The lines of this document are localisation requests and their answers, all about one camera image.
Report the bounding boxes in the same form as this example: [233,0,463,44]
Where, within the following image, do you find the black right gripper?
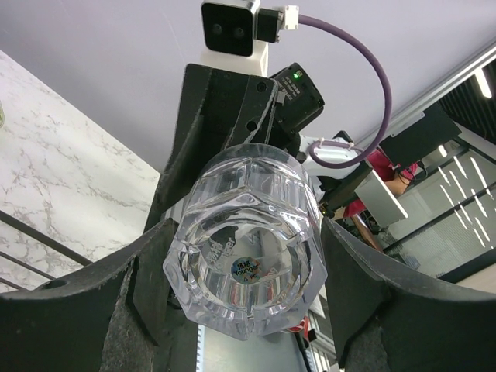
[144,63,325,232]

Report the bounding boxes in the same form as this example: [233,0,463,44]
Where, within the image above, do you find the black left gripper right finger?
[321,219,495,371]

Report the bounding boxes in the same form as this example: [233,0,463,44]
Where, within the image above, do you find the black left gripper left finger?
[1,219,177,371]

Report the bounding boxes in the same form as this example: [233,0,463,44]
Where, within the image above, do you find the black wire dish rack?
[1,212,98,291]

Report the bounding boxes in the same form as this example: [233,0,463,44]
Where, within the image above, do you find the clear glass tumbler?
[163,143,327,340]

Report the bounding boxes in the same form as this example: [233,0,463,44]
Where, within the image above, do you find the person in red shirt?
[340,149,420,253]

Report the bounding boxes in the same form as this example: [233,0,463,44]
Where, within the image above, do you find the black computer monitor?
[380,103,461,170]

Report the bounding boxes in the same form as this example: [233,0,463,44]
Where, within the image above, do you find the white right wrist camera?
[201,1,299,78]

